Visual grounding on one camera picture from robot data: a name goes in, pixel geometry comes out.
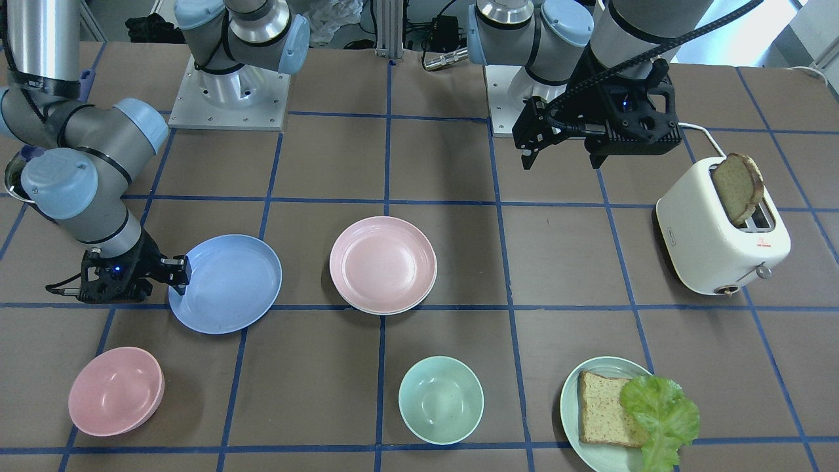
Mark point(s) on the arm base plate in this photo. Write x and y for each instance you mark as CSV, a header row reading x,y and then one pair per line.
x,y
507,89
251,98

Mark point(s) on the pink plate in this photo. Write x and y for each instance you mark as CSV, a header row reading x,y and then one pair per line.
x,y
383,258

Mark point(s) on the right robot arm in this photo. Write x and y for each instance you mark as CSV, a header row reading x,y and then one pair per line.
x,y
89,156

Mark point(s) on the bread slice in toaster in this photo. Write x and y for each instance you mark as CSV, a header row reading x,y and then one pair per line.
x,y
739,184

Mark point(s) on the pink bowl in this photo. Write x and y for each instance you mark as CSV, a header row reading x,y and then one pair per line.
x,y
116,392

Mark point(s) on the green plate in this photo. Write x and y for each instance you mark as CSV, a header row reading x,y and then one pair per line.
x,y
599,457

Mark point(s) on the bread slice on plate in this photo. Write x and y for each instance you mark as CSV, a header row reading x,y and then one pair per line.
x,y
603,419

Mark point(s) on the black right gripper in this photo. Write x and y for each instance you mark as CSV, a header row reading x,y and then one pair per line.
x,y
145,258

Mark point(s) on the white toaster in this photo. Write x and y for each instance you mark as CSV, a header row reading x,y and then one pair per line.
x,y
710,255

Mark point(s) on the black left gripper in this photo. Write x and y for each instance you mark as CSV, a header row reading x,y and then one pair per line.
x,y
585,96

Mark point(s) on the dark blue pot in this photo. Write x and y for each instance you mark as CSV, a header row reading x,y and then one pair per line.
x,y
14,169

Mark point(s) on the cream white plate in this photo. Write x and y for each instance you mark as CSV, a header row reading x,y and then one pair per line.
x,y
384,308

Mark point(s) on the green lettuce leaf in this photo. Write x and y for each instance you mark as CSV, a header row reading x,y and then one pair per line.
x,y
670,418

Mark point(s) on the green bowl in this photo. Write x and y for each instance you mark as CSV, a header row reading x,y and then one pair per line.
x,y
441,400

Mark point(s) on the blue plate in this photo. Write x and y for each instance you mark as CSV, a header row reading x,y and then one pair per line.
x,y
235,278

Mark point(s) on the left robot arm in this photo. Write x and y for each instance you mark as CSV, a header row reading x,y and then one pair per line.
x,y
549,39

